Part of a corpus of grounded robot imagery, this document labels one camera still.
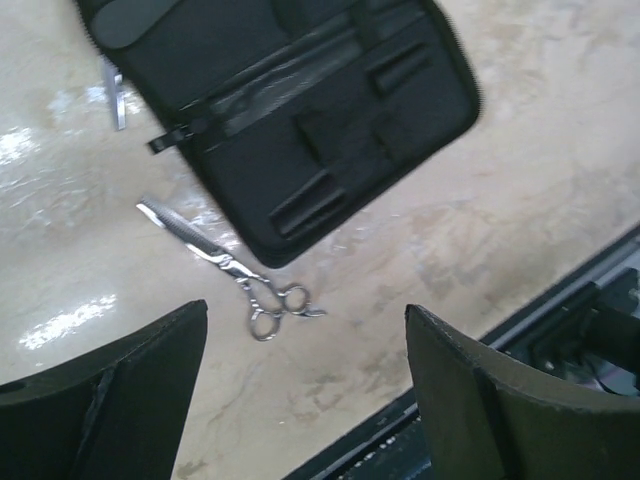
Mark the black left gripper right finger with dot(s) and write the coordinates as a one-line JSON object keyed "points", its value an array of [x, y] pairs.
{"points": [[486, 415]]}

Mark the silver thinning scissors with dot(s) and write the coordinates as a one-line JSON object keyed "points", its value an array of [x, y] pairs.
{"points": [[263, 323]]}

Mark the black zip tool case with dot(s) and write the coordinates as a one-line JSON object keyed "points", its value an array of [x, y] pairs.
{"points": [[293, 115]]}

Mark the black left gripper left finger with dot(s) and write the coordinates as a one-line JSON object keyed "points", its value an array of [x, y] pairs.
{"points": [[117, 412]]}

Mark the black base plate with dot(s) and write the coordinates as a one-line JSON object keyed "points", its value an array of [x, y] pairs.
{"points": [[584, 330]]}

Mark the silver straight hair scissors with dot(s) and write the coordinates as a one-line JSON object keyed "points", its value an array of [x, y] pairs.
{"points": [[113, 83]]}

